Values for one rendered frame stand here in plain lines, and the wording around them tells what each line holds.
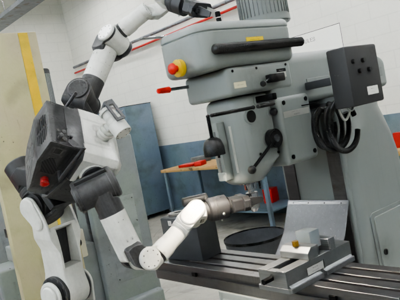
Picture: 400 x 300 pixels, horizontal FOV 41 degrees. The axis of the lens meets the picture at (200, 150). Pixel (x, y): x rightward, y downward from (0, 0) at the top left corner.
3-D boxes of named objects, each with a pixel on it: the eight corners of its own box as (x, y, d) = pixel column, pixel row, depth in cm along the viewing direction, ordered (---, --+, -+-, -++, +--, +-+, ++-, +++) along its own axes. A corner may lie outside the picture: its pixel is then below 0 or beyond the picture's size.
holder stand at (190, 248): (203, 261, 223) (193, 215, 222) (167, 259, 238) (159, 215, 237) (221, 252, 232) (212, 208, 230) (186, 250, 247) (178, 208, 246)
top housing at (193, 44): (207, 69, 173) (197, 20, 172) (161, 83, 193) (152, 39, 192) (298, 58, 203) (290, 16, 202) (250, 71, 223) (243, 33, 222)
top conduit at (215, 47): (218, 53, 172) (216, 42, 172) (210, 56, 175) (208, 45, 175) (305, 44, 201) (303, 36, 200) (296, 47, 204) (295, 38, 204)
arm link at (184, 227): (209, 206, 190) (186, 232, 184) (206, 216, 198) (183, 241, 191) (195, 194, 191) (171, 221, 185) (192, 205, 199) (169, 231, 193)
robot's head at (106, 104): (108, 134, 187) (114, 121, 181) (94, 115, 189) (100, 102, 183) (122, 128, 190) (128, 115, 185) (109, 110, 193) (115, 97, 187)
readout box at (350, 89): (357, 106, 182) (346, 45, 181) (335, 109, 189) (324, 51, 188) (387, 99, 195) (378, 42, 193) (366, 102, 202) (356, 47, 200)
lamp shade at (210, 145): (202, 158, 174) (199, 140, 174) (206, 156, 181) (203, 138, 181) (223, 155, 173) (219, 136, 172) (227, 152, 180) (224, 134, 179)
